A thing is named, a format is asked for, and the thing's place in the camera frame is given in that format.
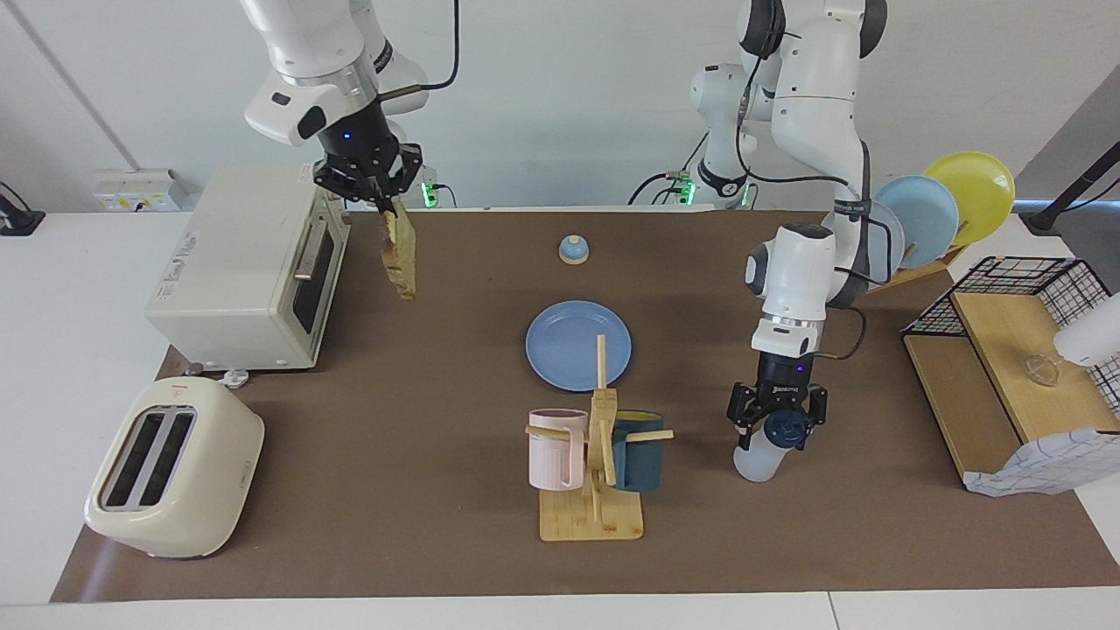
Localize yellow plate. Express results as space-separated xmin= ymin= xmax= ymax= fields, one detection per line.
xmin=922 ymin=150 xmax=1017 ymax=248

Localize white cylindrical object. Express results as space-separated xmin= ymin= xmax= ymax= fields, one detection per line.
xmin=1053 ymin=293 xmax=1120 ymax=368

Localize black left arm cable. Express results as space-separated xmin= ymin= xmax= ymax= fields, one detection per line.
xmin=733 ymin=31 xmax=876 ymax=361

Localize dark teal mug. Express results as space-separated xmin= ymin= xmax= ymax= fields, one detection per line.
xmin=610 ymin=410 xmax=666 ymax=492

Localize light blue plate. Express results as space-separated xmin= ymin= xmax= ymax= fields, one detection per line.
xmin=873 ymin=175 xmax=961 ymax=270

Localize white toaster oven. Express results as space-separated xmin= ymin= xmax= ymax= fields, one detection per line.
xmin=144 ymin=162 xmax=352 ymax=372

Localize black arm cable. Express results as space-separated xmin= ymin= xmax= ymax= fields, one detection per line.
xmin=385 ymin=0 xmax=462 ymax=97
xmin=733 ymin=31 xmax=876 ymax=361

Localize pale grey plate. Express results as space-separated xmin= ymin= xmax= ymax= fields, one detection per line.
xmin=862 ymin=199 xmax=907 ymax=285

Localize cream two-slot toaster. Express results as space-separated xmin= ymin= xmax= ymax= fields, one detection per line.
xmin=84 ymin=377 xmax=265 ymax=559

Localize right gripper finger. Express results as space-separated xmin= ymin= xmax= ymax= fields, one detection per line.
xmin=389 ymin=144 xmax=423 ymax=215
xmin=313 ymin=164 xmax=390 ymax=215

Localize wooden shelf with wire basket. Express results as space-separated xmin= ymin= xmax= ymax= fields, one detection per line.
xmin=901 ymin=255 xmax=1120 ymax=491

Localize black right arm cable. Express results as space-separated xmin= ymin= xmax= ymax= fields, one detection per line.
xmin=385 ymin=0 xmax=462 ymax=97

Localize periwinkle blue plate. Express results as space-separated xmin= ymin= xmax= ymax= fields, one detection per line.
xmin=525 ymin=300 xmax=633 ymax=392

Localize small clear glass bowl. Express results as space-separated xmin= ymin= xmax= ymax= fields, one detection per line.
xmin=1019 ymin=352 xmax=1061 ymax=388

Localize wooden plate rack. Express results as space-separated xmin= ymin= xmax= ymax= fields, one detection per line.
xmin=862 ymin=245 xmax=968 ymax=294

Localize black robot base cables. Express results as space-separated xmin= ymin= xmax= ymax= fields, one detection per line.
xmin=628 ymin=131 xmax=710 ymax=207

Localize black clamp mount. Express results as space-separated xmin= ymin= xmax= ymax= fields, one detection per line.
xmin=0 ymin=181 xmax=46 ymax=237

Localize brown table mat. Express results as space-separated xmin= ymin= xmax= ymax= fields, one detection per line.
xmin=50 ymin=208 xmax=1120 ymax=603

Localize toasted bread slice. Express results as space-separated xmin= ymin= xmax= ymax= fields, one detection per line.
xmin=378 ymin=210 xmax=418 ymax=302

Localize blue-capped translucent squeeze bottle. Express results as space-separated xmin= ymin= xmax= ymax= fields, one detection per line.
xmin=733 ymin=409 xmax=810 ymax=484

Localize pink mug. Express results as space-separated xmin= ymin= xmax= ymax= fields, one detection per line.
xmin=528 ymin=409 xmax=589 ymax=491

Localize wooden mug tree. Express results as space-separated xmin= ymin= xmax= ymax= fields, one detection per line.
xmin=525 ymin=334 xmax=676 ymax=543

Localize black stand pole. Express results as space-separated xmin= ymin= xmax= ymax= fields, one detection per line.
xmin=1018 ymin=140 xmax=1120 ymax=235

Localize white toaster power cord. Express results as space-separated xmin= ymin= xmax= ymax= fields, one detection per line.
xmin=186 ymin=361 xmax=250 ymax=389

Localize white wall power outlet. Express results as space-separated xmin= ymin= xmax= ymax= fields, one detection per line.
xmin=92 ymin=168 xmax=189 ymax=213

